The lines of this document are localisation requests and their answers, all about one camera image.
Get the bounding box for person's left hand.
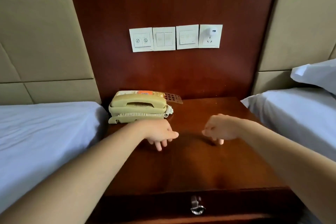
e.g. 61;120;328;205
139;119;180;152

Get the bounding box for person's right hand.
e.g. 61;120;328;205
202;113;247;146

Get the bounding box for dark wooden drawer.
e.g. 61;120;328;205
102;189;301;221

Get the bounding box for person's left forearm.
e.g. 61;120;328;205
0;121;149;224

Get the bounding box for person's right forearm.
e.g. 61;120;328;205
239;119;336;224

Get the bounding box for wooden nightstand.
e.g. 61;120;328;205
86;97;305;224

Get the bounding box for white pillow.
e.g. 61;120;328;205
290;58;336;96

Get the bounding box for left bed white sheet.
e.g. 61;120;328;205
0;101;109;214

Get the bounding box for beige padded headboard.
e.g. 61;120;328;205
252;0;336;95
0;0;102;105

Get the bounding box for beige corded telephone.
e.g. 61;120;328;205
108;90;184;124

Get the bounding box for metal ring drawer handle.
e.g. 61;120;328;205
190;196;206;216

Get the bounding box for white double rocker wall switch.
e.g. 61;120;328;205
152;26;177;52

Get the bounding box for white two-button wall switch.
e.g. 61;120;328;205
129;27;154;53

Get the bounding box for white triple rocker wall switch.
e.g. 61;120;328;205
176;24;200;50

